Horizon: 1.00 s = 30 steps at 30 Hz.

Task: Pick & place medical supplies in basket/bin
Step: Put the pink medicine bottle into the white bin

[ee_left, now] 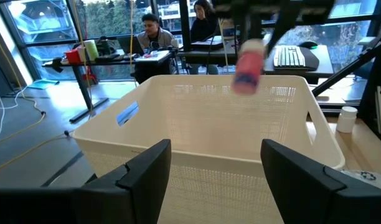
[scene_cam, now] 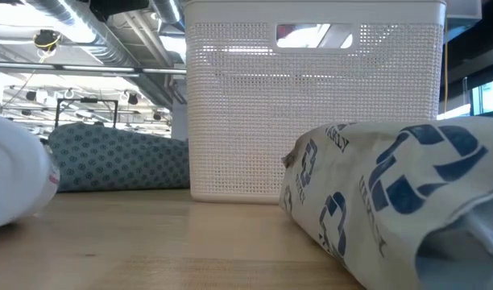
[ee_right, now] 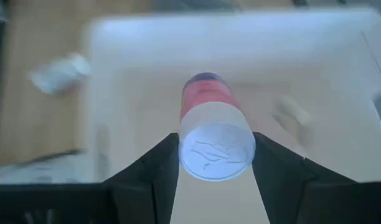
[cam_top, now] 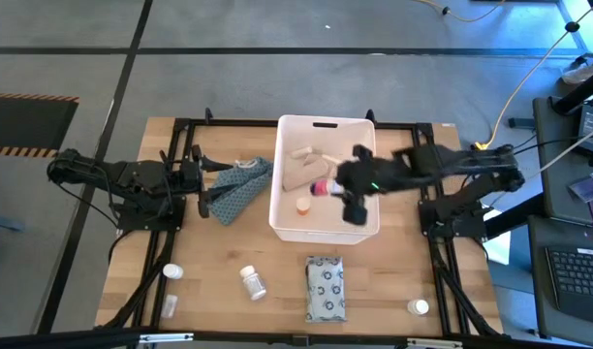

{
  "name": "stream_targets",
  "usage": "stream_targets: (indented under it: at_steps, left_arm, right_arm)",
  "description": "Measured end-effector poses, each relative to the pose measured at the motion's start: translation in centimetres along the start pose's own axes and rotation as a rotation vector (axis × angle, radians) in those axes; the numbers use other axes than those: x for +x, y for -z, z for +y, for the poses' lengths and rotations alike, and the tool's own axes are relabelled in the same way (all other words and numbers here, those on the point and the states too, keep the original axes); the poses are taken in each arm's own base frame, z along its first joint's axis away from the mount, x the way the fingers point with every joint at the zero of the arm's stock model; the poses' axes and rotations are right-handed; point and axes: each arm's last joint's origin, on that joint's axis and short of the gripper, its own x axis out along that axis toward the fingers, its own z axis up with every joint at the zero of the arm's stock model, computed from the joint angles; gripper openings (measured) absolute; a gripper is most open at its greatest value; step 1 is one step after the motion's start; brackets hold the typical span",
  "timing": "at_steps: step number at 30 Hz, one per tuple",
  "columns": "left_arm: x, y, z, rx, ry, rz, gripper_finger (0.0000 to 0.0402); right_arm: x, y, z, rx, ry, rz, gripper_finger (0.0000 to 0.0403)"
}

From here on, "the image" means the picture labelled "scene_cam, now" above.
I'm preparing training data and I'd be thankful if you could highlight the window with dark frame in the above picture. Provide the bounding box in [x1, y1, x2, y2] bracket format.
[462, 75, 493, 120]

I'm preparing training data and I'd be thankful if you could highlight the teal patterned fabric pouch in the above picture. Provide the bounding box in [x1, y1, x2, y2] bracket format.
[48, 122, 191, 193]

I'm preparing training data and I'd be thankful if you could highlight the black ceiling cable reel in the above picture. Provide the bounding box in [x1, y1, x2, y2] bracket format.
[32, 29, 63, 52]

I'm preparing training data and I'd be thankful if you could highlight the white pouch with blue crosses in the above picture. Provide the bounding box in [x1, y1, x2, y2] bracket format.
[279, 116, 493, 290]

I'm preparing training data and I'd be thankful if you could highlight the grey horizontal ceiling pipe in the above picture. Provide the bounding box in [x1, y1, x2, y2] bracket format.
[0, 62, 187, 77]

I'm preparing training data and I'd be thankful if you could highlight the white perforated plastic basket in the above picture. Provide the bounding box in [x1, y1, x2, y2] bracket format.
[184, 0, 448, 205]

